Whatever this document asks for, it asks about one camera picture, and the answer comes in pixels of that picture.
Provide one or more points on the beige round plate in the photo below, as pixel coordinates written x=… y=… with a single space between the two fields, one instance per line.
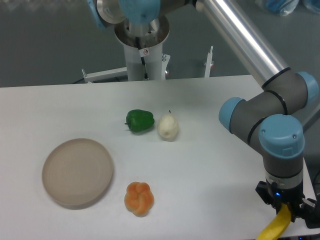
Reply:
x=77 y=173

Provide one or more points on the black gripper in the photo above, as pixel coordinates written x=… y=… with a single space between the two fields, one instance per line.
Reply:
x=300 y=207

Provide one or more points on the green bell pepper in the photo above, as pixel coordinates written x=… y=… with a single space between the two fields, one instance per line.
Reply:
x=139 y=120

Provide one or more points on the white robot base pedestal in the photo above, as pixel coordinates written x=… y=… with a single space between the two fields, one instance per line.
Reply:
x=144 y=64

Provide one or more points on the white upright bracket post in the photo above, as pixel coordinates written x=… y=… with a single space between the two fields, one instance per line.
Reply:
x=209 y=63

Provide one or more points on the orange knotted bread roll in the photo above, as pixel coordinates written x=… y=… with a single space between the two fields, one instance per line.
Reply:
x=139 y=198

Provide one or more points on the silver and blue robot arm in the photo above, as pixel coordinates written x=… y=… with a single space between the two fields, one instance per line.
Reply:
x=265 y=122

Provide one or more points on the white metal frame bracket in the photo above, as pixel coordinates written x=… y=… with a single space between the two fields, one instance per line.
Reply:
x=104 y=75

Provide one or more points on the yellow banana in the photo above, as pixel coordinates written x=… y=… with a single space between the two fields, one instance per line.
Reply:
x=277 y=226

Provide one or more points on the white pear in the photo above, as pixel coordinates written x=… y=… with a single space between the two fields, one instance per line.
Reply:
x=168 y=126

